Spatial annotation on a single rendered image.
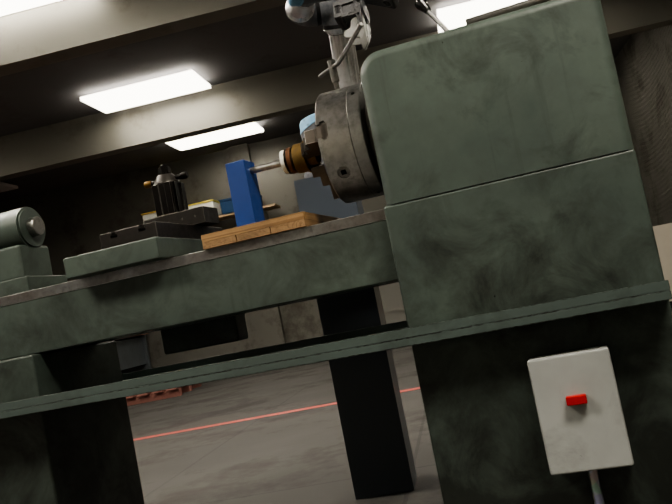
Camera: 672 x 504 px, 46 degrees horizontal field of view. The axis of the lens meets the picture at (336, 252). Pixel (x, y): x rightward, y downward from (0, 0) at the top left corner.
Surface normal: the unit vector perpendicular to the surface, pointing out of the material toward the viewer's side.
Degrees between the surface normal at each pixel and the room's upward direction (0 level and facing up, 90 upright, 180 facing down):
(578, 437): 90
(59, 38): 90
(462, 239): 90
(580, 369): 90
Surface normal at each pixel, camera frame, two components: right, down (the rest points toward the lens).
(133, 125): -0.14, -0.04
